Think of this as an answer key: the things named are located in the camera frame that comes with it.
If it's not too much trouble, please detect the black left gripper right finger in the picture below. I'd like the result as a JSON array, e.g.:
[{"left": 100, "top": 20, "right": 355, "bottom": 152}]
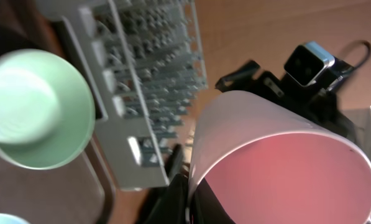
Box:
[{"left": 192, "top": 179, "right": 235, "bottom": 224}]

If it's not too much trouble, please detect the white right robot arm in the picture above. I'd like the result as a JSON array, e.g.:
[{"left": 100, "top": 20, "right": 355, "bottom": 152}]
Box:
[{"left": 215, "top": 60, "right": 371, "bottom": 206}]

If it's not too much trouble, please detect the grey dishwasher rack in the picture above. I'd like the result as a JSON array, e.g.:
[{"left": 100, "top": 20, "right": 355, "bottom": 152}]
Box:
[{"left": 36, "top": 0, "right": 207, "bottom": 190}]

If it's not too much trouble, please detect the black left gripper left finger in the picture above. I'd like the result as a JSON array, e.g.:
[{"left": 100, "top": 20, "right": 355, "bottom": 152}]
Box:
[{"left": 136, "top": 144, "right": 188, "bottom": 224}]

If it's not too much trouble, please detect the brown serving tray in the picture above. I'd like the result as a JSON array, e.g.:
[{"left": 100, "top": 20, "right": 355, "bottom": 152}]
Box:
[{"left": 0, "top": 1, "right": 115, "bottom": 223}]

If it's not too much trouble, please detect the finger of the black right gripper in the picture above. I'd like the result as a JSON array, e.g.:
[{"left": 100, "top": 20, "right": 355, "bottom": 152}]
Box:
[{"left": 215, "top": 60, "right": 260, "bottom": 92}]

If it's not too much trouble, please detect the pink cup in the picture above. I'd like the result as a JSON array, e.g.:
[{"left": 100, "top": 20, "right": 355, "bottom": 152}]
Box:
[{"left": 189, "top": 91, "right": 371, "bottom": 223}]

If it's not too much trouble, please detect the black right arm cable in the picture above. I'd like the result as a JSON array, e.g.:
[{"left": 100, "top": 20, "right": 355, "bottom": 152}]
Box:
[{"left": 340, "top": 39, "right": 371, "bottom": 71}]

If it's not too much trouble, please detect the mint green bowl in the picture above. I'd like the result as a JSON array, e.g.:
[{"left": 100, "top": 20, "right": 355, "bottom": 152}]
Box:
[{"left": 0, "top": 49, "right": 96, "bottom": 170}]

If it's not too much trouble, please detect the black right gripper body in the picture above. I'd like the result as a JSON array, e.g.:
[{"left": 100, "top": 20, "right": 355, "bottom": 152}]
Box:
[{"left": 253, "top": 58, "right": 359, "bottom": 144}]

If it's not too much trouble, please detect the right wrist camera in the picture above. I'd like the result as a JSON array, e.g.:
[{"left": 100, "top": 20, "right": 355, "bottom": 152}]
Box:
[{"left": 284, "top": 41, "right": 335, "bottom": 87}]

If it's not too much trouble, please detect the light blue bowl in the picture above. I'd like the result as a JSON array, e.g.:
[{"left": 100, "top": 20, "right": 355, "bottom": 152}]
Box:
[{"left": 0, "top": 213, "right": 30, "bottom": 224}]

